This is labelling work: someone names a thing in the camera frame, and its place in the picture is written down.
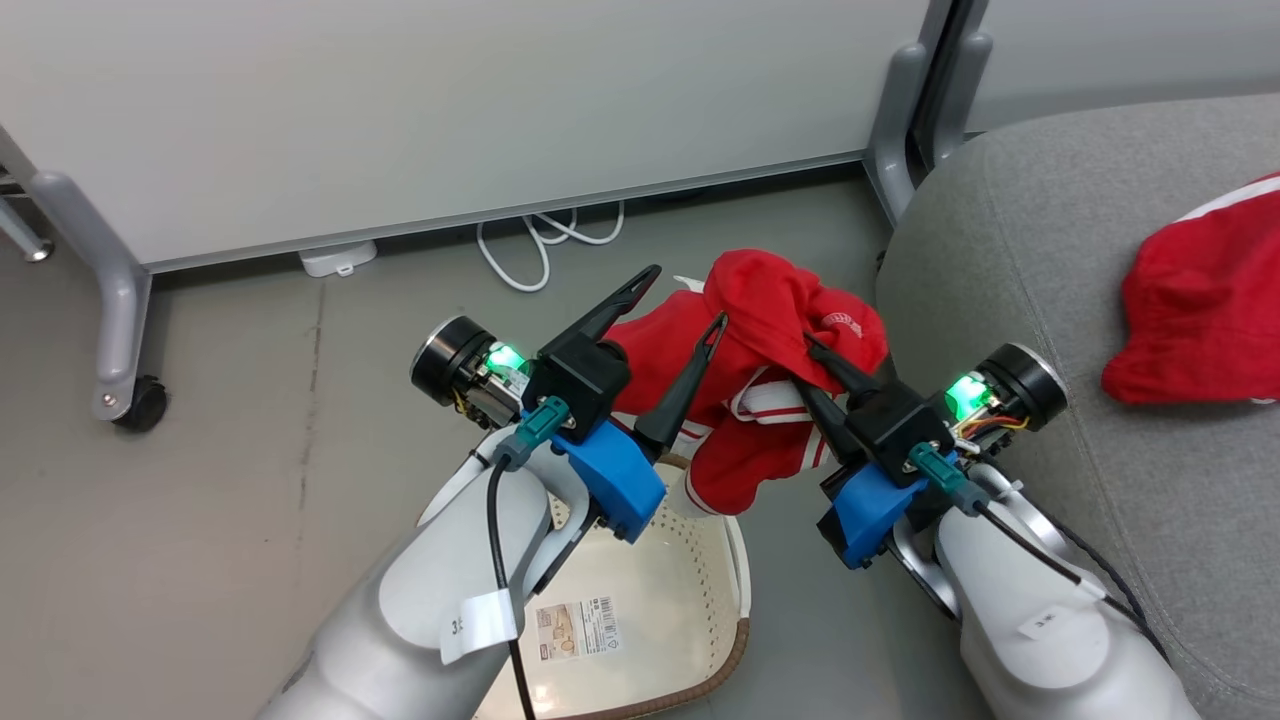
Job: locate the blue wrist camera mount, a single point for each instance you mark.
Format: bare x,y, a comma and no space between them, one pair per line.
615,475
870,510

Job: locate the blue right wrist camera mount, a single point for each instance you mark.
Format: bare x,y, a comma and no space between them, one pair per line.
870,510

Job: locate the grey partition post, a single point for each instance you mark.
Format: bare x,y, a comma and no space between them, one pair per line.
955,95
895,130

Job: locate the large white partition panel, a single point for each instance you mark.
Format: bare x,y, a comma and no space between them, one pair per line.
450,110

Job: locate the grey partition leg with caster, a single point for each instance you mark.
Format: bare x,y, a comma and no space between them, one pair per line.
115,290

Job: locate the small white partition panel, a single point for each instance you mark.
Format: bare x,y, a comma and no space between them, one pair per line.
1120,50

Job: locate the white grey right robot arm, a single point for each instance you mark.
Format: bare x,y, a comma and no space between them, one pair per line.
1040,650

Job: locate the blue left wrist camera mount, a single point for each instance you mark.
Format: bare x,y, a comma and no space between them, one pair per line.
615,475

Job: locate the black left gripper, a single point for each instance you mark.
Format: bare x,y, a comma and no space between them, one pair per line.
580,380

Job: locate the barcode label sticker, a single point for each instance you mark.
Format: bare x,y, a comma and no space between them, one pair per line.
578,628

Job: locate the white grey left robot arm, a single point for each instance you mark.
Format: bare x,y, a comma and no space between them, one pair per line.
400,620

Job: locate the cream perforated laundry basket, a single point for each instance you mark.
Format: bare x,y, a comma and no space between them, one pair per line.
660,590

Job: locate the grey fabric sofa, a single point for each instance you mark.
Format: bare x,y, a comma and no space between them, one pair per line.
1050,260

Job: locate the slim grey metal leg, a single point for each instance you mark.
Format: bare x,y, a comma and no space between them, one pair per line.
25,235

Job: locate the red sports top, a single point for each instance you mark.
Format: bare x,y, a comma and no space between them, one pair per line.
1200,300

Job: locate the red white-striped track pants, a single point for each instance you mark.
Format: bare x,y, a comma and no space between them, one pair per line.
760,300

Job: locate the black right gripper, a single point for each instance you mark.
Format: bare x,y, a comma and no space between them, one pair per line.
895,425

